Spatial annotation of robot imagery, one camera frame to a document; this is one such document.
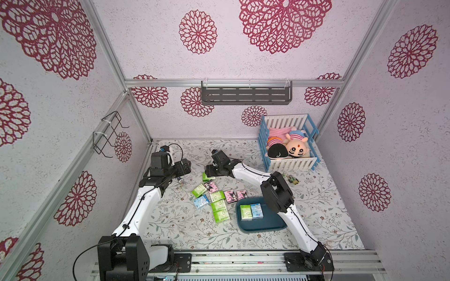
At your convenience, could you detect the black-haired plush doll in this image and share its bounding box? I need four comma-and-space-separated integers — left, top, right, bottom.
266, 130, 310, 159

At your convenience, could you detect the black wire wall rack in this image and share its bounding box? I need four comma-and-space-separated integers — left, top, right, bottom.
91, 111, 129, 159

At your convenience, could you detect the pink kuromi pack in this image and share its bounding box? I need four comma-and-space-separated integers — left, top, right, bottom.
236, 190, 248, 201
204, 180, 219, 194
224, 190, 238, 204

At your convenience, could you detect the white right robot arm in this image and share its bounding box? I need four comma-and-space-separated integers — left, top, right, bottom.
205, 149, 335, 274

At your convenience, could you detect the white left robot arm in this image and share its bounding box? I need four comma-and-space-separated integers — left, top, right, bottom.
97, 148, 192, 281

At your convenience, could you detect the pink plush doll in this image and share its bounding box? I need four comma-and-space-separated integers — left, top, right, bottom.
267, 126, 297, 145

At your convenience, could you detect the blue white toy crib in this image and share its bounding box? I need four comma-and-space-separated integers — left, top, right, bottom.
258, 114, 320, 172

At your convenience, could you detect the blue tissue pack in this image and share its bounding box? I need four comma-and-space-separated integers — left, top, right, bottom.
193, 194, 210, 209
250, 203, 264, 220

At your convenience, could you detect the grey wall shelf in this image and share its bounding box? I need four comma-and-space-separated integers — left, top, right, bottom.
200, 81, 293, 105

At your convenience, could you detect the green tissue pack bottom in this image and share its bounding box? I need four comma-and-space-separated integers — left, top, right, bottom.
213, 209, 230, 223

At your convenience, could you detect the blue tissue pack top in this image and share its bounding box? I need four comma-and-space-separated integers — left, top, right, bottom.
250, 203, 264, 220

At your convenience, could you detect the green tissue pack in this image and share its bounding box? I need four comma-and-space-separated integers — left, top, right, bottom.
240, 205, 253, 221
192, 184, 207, 199
211, 199, 227, 213
202, 172, 215, 183
213, 209, 230, 223
210, 191, 226, 203

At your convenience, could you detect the small figurine keychain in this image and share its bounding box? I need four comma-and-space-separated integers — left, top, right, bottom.
288, 175, 299, 185

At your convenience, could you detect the green tissue pack top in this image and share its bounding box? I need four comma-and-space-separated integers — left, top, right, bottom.
202, 172, 215, 183

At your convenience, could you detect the blue tissue pack left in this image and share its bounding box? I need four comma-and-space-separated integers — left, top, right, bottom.
193, 194, 210, 209

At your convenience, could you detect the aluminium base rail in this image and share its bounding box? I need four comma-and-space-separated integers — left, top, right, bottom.
89, 249, 387, 281

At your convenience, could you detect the dark teal storage box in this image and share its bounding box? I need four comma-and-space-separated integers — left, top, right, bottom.
236, 197, 287, 234

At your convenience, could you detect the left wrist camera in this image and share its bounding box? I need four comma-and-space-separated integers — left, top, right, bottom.
160, 145, 171, 153

